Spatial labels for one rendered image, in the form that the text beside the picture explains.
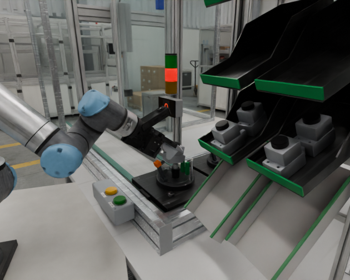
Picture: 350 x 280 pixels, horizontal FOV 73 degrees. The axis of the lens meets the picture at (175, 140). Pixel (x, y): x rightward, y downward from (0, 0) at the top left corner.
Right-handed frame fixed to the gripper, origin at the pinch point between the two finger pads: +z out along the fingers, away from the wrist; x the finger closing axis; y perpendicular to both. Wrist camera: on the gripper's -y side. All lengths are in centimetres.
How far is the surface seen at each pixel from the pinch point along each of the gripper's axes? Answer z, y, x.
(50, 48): -37, -14, -82
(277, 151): -16.3, -5.6, 42.5
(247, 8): 47, -114, -60
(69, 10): -36, -43, -105
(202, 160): 23.9, -1.3, -7.6
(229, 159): -13.8, -1.4, 32.4
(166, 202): -0.4, 17.4, 9.1
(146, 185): -0.3, 17.3, -3.4
